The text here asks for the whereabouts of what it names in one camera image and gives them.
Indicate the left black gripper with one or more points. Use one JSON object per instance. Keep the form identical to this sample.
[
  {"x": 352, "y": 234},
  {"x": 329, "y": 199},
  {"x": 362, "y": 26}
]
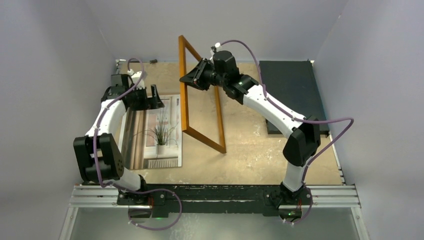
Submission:
[{"x": 146, "y": 104}]

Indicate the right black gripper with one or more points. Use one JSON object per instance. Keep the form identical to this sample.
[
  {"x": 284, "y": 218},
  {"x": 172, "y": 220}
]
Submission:
[{"x": 194, "y": 78}]

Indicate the aluminium rail beam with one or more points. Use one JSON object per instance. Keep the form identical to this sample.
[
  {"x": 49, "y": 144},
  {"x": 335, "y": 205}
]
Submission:
[{"x": 324, "y": 196}]

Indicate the plant photo print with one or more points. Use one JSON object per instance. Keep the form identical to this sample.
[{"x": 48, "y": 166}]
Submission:
[{"x": 152, "y": 139}]

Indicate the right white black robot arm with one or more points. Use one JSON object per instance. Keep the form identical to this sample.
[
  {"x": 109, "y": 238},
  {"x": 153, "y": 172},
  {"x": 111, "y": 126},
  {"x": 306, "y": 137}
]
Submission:
[{"x": 303, "y": 136}]

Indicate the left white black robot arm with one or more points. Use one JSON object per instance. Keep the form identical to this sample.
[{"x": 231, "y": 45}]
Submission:
[{"x": 98, "y": 156}]

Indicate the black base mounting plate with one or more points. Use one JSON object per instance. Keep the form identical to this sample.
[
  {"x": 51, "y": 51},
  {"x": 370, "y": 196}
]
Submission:
[{"x": 267, "y": 200}]

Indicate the wooden picture frame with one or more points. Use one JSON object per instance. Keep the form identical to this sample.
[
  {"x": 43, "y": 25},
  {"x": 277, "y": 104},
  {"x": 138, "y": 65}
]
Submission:
[{"x": 183, "y": 46}]

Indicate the dark rectangular box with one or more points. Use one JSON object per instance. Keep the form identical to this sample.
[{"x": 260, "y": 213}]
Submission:
[{"x": 293, "y": 83}]

